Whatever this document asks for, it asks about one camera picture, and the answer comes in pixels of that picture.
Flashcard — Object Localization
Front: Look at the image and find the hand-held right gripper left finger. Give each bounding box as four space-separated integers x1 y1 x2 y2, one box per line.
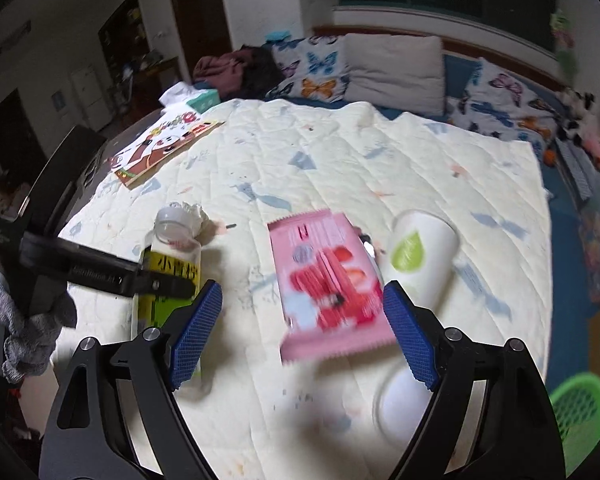
39 279 224 480

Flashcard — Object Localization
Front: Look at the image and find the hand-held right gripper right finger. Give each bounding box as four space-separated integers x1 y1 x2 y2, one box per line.
382 280 566 480

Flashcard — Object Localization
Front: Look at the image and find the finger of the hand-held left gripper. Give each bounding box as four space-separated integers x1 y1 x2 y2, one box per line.
132 269 197 300

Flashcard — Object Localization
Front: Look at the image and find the clear bottle yellow label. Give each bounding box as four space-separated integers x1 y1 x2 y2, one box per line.
130 203 203 378

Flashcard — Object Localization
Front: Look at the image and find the white tissue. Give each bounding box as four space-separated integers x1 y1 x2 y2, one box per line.
177 201 211 241

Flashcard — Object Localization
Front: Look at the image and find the round clear plastic lid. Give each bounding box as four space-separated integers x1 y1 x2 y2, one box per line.
372 360 433 453

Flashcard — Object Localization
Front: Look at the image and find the white paper cup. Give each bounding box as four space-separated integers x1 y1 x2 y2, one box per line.
380 209 461 311

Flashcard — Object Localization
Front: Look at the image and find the pink snack packet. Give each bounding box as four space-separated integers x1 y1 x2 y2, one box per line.
267 209 401 363

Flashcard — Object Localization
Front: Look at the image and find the green plastic basket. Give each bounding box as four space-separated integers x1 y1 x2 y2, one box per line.
547 372 600 478

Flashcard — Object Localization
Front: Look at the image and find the person's left hand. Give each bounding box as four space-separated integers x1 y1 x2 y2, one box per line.
0 266 78 381

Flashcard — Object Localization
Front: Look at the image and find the cartoon picture book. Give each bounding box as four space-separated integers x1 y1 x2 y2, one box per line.
105 110 226 191

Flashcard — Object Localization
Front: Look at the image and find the white cabinet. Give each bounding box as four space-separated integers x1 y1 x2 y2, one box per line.
70 64 112 132

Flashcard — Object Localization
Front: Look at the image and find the blue sofa bed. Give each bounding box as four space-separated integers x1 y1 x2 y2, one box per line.
265 52 600 311

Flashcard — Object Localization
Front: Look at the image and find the teal tissue box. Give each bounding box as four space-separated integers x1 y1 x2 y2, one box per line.
159 81 222 113

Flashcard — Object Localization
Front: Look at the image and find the cream quilted blanket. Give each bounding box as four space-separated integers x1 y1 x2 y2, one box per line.
50 97 553 480

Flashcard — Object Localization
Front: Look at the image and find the dark wooden side table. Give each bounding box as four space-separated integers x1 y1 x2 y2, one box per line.
130 57 181 111

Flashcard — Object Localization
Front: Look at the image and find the pile of dark clothes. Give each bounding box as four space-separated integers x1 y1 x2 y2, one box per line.
192 45 286 101

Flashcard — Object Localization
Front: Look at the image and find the striped fabric box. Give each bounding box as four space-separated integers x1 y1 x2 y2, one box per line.
555 137 600 201

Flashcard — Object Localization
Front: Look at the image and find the butterfly print pillow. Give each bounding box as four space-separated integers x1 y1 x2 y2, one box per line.
510 110 561 161
447 56 568 146
265 35 353 103

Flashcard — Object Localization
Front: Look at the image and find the dark shelf cabinet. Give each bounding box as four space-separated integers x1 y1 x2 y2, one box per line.
97 0 148 111

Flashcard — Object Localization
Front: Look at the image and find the beige pillow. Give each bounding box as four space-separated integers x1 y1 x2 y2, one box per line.
341 32 446 117

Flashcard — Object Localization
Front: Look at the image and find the dark wooden door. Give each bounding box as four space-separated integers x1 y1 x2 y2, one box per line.
165 0 233 83

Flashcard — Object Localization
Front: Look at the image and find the cow plush toy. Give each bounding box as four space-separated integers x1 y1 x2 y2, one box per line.
555 87 598 141

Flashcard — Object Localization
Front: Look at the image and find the green pink wall ornament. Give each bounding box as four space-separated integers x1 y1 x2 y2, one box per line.
550 9 578 83

